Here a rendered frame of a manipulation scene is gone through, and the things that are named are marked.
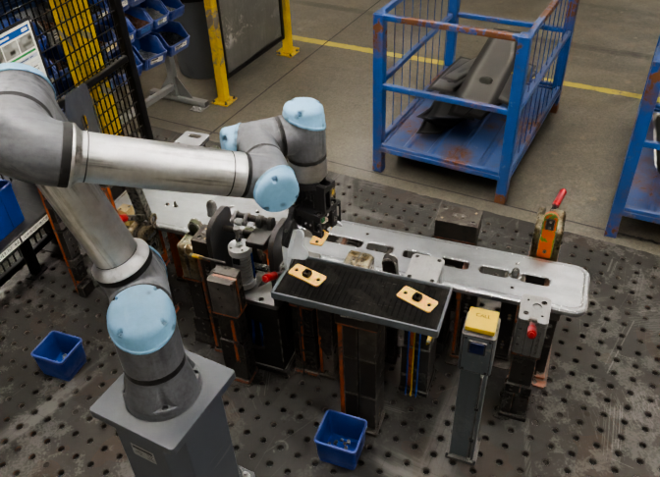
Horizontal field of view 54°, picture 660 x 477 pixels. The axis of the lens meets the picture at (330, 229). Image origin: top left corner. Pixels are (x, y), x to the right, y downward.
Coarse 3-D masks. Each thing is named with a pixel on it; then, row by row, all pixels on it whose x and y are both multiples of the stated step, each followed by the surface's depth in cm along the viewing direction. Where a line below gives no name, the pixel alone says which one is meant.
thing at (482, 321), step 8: (472, 312) 134; (480, 312) 134; (488, 312) 134; (496, 312) 134; (472, 320) 133; (480, 320) 133; (488, 320) 132; (496, 320) 132; (472, 328) 131; (480, 328) 131; (488, 328) 131
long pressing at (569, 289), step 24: (144, 192) 202; (168, 192) 201; (168, 216) 191; (192, 216) 191; (264, 216) 190; (360, 240) 180; (384, 240) 179; (408, 240) 178; (432, 240) 178; (408, 264) 171; (480, 264) 170; (504, 264) 169; (528, 264) 169; (552, 264) 169; (456, 288) 163; (480, 288) 163; (504, 288) 162; (528, 288) 162; (552, 288) 162; (576, 288) 162; (552, 312) 157; (576, 312) 155
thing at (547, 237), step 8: (544, 216) 169; (552, 216) 168; (544, 224) 169; (552, 224) 168; (544, 232) 170; (552, 232) 169; (544, 240) 171; (552, 240) 170; (544, 248) 172; (544, 256) 173
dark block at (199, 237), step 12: (204, 228) 167; (192, 240) 163; (204, 240) 163; (204, 252) 164; (204, 264) 168; (204, 276) 171; (204, 288) 174; (216, 324) 182; (216, 336) 186; (216, 348) 189
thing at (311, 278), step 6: (300, 264) 148; (294, 270) 146; (300, 270) 146; (306, 270) 145; (312, 270) 146; (294, 276) 145; (300, 276) 145; (306, 276) 144; (312, 276) 144; (318, 276) 144; (324, 276) 144; (306, 282) 143; (312, 282) 143; (318, 282) 143
